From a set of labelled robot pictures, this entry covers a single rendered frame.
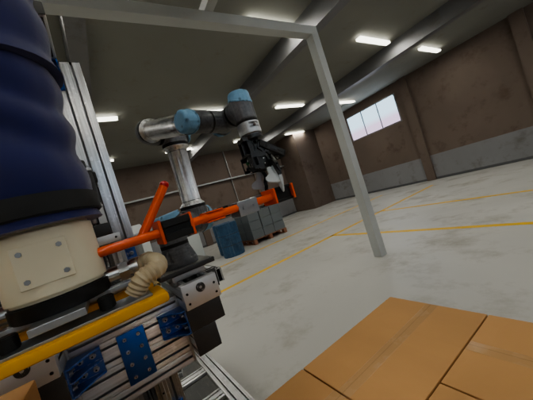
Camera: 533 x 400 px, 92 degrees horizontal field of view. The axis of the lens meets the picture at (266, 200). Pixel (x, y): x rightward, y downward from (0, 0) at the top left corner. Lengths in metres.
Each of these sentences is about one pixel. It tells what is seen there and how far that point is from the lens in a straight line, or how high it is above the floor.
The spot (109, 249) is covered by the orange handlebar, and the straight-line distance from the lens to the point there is 0.66.
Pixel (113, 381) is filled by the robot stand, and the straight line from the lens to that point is 1.17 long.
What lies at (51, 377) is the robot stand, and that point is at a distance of 1.02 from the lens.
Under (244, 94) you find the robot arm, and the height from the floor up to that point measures 1.54.
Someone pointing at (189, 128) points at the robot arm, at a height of 1.48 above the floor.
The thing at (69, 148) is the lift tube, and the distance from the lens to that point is 0.69.
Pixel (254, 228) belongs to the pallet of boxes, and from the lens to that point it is 7.63.
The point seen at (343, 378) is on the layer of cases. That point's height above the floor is 0.54.
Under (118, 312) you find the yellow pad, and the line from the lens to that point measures 0.57.
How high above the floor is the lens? 1.20
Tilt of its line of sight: level
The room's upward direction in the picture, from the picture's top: 18 degrees counter-clockwise
